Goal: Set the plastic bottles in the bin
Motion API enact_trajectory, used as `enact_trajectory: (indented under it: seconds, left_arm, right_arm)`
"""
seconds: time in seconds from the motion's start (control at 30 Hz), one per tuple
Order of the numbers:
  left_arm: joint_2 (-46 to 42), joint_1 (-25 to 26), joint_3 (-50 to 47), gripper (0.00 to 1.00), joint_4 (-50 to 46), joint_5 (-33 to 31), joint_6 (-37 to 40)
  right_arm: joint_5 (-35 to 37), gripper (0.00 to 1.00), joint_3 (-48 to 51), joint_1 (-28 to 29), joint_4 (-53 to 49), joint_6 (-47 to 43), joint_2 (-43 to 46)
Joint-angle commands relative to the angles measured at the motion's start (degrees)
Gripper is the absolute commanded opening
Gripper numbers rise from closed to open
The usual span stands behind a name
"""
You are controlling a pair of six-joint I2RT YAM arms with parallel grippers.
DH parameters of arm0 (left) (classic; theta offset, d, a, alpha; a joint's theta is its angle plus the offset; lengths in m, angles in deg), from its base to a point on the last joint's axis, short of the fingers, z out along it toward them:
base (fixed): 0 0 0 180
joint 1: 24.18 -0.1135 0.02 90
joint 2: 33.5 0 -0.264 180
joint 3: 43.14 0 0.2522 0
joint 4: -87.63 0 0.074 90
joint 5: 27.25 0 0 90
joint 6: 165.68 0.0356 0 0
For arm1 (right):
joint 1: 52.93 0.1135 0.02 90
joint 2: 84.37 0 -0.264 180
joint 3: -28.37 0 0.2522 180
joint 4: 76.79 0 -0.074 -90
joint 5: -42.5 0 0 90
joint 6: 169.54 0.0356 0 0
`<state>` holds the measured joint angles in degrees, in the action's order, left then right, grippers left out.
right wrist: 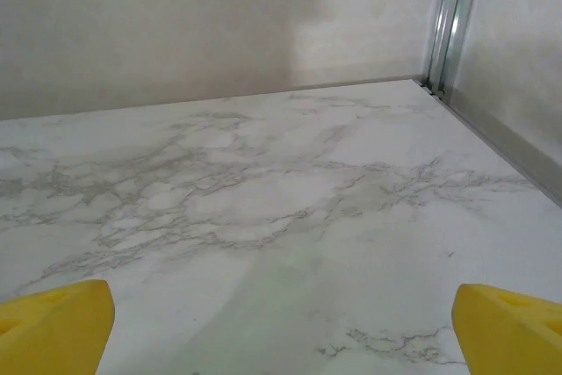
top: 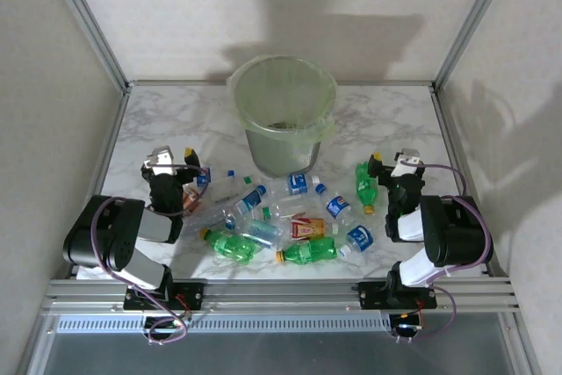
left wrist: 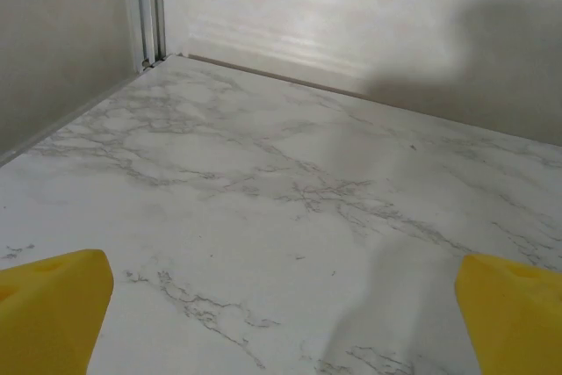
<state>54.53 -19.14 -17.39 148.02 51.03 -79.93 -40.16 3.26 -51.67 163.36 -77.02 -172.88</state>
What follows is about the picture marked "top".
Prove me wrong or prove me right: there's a clear bottle small blue label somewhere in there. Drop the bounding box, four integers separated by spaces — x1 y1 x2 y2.
196 167 236 190

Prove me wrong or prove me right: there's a green bottle yellow cap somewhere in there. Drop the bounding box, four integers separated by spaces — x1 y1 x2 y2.
275 237 339 266
354 162 379 216
200 227 264 265

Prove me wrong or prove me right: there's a brown label plastic bottle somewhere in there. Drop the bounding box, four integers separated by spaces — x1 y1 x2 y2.
181 184 204 218

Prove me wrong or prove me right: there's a pepsi label bottle blue cap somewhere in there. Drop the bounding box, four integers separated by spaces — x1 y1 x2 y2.
315 183 353 223

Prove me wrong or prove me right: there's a pepsi label bottle white cap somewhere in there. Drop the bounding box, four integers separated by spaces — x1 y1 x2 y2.
337 224 375 258

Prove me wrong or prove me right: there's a blue label bottle white cap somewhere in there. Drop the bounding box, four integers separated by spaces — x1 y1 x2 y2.
267 172 322 198

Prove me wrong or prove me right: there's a red yellow label bottle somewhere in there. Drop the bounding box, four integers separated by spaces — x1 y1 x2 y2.
287 215 340 241

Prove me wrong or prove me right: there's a metal mesh waste bin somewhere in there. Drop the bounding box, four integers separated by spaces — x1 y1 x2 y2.
232 57 338 181

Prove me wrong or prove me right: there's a wide aluminium extrusion beam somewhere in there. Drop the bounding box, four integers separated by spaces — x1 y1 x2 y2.
41 277 522 315

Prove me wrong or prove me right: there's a grey metal panel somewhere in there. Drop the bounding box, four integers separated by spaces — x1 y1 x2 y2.
43 331 515 375

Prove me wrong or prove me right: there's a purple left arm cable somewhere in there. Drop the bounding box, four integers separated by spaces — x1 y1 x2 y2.
90 163 210 345

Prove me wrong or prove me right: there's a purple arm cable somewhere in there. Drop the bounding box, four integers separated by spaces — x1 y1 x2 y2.
397 162 495 343
90 163 210 345

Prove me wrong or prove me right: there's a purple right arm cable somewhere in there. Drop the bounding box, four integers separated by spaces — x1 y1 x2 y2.
397 162 495 343

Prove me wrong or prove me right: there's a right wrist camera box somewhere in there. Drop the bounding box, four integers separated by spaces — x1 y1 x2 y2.
392 148 423 178

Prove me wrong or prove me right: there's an aluminium frame rail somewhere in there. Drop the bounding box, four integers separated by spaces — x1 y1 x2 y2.
129 79 436 88
431 87 510 280
65 87 133 280

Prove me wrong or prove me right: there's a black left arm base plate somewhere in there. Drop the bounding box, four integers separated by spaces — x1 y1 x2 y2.
122 281 205 311

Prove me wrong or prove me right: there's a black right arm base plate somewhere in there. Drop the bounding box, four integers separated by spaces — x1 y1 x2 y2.
357 280 439 310

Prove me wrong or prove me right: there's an aluminium frame post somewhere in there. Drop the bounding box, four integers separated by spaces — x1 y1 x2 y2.
432 0 522 91
38 0 133 91

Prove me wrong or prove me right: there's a grey slotted cable duct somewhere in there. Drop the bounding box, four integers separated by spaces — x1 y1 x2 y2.
56 314 393 335

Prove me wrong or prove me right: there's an aluminium frame leg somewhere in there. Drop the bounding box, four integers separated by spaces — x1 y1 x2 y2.
15 313 61 375
500 313 539 375

